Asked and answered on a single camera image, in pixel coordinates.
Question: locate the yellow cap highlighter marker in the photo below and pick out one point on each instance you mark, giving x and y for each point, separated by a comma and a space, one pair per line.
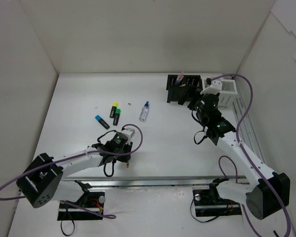
113, 109

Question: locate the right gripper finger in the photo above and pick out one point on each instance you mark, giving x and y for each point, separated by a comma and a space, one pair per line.
183, 96
193, 92

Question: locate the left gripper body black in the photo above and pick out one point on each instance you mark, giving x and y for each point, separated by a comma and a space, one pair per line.
124, 157

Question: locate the white slotted pen holder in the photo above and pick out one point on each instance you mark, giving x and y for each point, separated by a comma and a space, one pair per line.
228, 94

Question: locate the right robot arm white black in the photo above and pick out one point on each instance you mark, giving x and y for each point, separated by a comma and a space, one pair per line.
267, 191

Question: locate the blue cap highlighter marker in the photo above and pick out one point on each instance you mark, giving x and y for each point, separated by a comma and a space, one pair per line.
101, 121

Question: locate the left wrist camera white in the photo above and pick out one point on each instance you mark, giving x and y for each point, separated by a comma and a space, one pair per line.
129, 133

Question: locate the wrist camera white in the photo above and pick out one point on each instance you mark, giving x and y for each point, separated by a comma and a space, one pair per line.
129, 133
214, 88

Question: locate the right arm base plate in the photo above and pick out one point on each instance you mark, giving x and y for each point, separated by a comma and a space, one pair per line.
205, 209

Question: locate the aluminium rail front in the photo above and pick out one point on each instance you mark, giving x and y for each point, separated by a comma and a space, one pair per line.
139, 182

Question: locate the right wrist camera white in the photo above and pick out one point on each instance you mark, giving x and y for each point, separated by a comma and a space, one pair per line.
214, 88

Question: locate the pink translucent pen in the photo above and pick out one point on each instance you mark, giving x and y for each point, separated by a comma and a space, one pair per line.
179, 79

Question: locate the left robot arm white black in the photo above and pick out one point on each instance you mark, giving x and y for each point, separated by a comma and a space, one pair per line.
48, 183

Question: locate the green cap highlighter marker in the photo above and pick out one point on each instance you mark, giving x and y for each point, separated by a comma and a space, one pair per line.
116, 117

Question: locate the small blue cap spray bottle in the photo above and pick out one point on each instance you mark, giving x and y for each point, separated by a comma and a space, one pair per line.
144, 112

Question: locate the black slotted pen holder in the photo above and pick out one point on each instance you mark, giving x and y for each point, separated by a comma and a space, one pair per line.
177, 90

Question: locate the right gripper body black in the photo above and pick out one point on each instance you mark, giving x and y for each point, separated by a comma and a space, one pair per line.
190, 94

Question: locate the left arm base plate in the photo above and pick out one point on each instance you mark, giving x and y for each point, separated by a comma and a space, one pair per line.
94, 201

